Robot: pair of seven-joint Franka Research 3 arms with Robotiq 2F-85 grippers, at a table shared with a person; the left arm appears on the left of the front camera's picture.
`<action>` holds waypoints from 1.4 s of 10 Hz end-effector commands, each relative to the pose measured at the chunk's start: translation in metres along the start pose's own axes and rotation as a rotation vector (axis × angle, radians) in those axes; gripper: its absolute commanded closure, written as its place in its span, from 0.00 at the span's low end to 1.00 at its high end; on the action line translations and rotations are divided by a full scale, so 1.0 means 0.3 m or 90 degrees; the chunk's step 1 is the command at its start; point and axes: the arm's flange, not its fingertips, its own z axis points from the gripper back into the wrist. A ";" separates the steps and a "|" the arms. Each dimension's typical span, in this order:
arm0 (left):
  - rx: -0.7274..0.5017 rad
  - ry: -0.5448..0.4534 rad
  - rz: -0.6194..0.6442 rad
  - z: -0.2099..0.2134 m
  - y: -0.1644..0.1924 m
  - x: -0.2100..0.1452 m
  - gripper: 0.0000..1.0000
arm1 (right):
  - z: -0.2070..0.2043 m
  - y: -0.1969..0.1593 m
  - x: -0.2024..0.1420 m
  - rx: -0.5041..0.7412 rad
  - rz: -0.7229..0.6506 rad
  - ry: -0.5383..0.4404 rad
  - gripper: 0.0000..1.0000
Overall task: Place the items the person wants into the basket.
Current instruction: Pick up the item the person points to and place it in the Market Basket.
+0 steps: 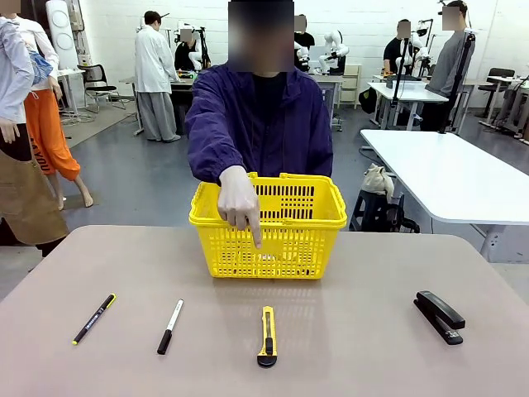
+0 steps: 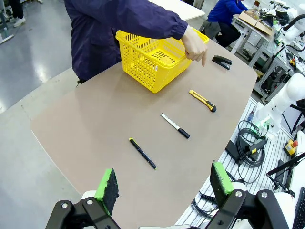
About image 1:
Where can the person in white coat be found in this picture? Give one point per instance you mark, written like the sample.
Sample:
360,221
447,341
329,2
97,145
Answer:
153,70

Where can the white background robot by cabinet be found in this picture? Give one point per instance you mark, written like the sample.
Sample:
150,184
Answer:
335,45

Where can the black pen with yellow cap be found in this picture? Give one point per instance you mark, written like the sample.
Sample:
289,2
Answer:
94,319

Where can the yellow utility knife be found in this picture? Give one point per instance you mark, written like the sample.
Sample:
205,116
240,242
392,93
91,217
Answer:
268,335

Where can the mannequin with blue shirt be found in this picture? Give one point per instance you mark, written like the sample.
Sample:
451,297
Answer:
16,103

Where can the white background robot at workbench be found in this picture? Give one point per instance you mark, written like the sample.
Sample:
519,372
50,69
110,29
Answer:
194,47

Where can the seated person in black top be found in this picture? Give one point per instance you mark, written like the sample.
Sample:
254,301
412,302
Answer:
184,55

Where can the black office chair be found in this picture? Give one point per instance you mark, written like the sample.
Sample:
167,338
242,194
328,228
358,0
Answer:
97,82

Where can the black stapler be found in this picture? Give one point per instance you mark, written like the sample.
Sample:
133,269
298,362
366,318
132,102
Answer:
440,316

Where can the person's right forearm purple sleeve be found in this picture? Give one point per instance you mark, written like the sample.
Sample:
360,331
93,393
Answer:
211,163

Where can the large white table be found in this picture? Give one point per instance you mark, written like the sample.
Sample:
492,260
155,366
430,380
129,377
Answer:
446,173

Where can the standing person in black t-shirt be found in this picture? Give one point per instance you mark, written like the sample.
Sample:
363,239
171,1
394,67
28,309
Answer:
303,41

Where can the thin black tripod pole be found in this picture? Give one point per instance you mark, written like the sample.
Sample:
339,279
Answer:
400,70

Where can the yellow plastic shopping basket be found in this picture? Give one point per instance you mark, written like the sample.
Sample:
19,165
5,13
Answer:
289,248

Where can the white marker with black cap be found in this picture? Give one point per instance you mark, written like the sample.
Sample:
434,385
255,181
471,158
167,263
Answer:
170,326

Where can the person's right hand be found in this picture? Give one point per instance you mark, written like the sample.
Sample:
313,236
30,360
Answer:
237,198

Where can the person in purple jacket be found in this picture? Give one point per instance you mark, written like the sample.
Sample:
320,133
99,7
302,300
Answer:
268,124

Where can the white standing air conditioner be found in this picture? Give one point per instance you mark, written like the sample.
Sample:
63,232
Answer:
62,33

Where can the person in grey sweater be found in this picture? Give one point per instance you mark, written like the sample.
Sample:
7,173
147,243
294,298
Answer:
444,66

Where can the white drawer cabinet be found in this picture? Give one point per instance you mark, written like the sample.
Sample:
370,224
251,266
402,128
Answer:
351,84

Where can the small white background table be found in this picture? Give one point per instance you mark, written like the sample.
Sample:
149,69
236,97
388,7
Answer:
409,90

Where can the mannequin with orange trousers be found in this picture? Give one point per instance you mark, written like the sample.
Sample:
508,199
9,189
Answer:
45,124

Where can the cream cloth bag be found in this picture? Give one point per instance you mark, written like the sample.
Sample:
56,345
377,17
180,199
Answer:
378,180

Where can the black swivel chair with armrests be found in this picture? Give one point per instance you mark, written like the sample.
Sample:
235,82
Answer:
498,80

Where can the background workbench table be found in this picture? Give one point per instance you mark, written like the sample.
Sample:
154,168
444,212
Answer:
179,89

